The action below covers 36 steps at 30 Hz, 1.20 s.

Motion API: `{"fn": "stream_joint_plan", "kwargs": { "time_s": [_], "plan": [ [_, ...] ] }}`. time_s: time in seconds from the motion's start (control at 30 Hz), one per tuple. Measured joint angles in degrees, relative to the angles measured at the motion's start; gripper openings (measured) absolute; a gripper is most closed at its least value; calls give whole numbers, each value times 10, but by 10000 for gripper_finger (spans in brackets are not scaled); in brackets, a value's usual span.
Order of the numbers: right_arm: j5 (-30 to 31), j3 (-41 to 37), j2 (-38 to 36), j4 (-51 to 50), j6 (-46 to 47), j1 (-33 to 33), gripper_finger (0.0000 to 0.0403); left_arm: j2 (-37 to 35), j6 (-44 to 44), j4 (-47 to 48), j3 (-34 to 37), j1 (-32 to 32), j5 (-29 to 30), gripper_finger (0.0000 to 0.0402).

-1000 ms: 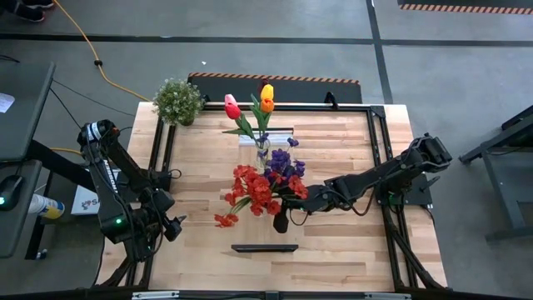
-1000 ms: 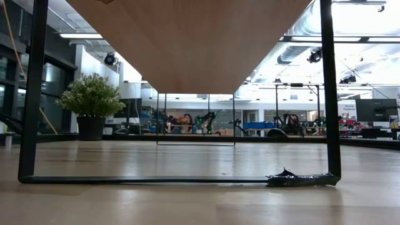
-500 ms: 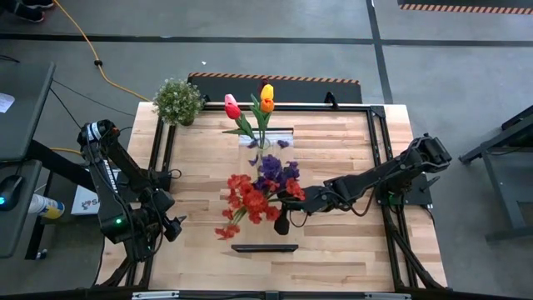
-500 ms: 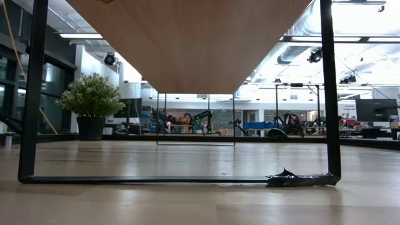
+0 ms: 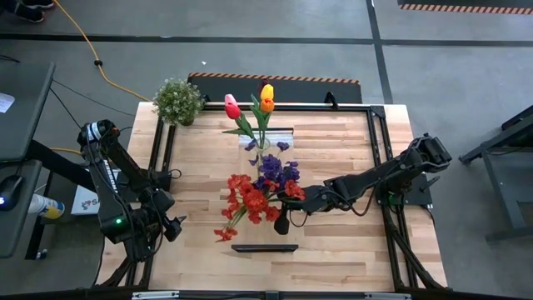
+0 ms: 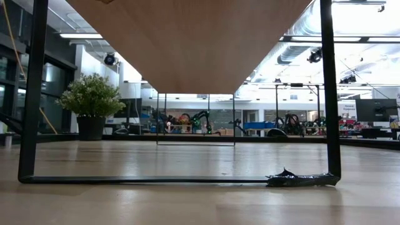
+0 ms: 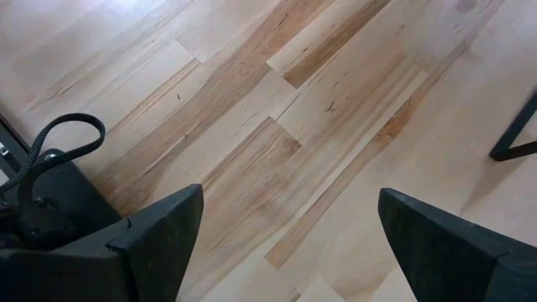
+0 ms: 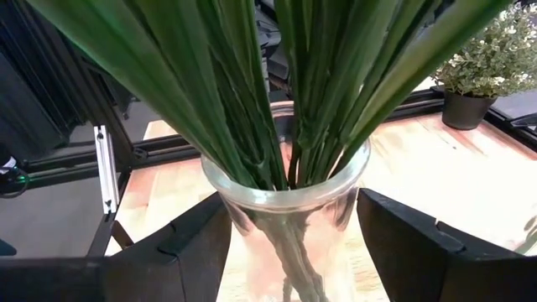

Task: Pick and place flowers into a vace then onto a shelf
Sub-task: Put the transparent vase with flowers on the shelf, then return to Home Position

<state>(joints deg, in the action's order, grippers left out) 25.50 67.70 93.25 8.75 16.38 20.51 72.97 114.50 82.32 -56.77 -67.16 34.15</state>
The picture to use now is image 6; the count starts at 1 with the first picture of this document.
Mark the blue workbench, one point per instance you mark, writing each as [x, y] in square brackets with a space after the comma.
[257, 125]

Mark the black computer monitor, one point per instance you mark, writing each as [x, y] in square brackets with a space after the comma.
[376, 109]

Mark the table edge rail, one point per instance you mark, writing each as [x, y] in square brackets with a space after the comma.
[193, 137]

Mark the green potted plant black pot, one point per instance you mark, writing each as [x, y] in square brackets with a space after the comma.
[90, 97]

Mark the black background robot arm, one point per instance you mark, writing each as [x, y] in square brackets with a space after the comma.
[203, 116]
[292, 123]

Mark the black tape wad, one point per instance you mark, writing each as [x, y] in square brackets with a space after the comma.
[297, 180]

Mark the white wall sign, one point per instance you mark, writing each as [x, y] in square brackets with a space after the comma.
[348, 107]

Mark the black metal shelf leg frame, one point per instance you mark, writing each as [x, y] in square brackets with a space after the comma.
[233, 118]
[32, 93]

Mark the grey cylindrical post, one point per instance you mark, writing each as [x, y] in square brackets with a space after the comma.
[8, 140]

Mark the ceiling light strip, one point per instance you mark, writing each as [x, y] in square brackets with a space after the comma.
[81, 35]

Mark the black aluminium table frame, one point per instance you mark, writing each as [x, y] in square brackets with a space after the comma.
[9, 123]

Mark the black monitor on desk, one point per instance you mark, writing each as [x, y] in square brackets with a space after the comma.
[132, 107]

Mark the black metal stand frame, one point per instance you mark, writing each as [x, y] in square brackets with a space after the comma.
[297, 84]

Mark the light wooden shelf board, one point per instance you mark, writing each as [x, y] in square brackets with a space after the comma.
[187, 47]

